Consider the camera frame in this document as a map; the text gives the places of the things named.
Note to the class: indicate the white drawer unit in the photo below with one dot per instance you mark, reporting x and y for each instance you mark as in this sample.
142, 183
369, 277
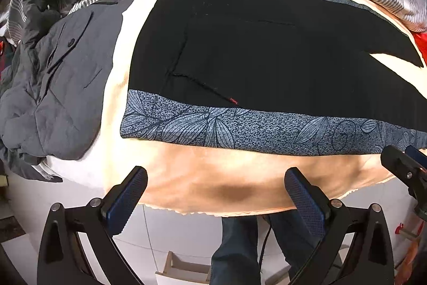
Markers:
178, 271

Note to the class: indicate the black pants with patterned trim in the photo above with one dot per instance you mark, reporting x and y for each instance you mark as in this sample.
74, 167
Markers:
288, 77

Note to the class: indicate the peach bed sheet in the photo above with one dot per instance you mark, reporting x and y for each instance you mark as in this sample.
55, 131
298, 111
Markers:
192, 179

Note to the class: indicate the red embroidered pillow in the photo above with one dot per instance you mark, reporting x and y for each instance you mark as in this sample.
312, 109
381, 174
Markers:
421, 43

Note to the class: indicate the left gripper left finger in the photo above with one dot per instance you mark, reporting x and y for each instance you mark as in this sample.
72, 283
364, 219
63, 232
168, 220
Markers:
62, 259

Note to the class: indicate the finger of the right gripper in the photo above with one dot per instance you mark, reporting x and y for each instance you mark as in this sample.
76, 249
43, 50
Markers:
409, 172
416, 155

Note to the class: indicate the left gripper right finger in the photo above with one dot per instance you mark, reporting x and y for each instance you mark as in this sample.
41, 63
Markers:
369, 259

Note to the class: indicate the grey button jacket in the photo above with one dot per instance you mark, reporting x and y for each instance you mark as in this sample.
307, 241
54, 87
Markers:
52, 93

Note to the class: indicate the person legs in jeans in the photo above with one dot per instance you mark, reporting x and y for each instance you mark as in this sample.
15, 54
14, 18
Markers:
236, 259

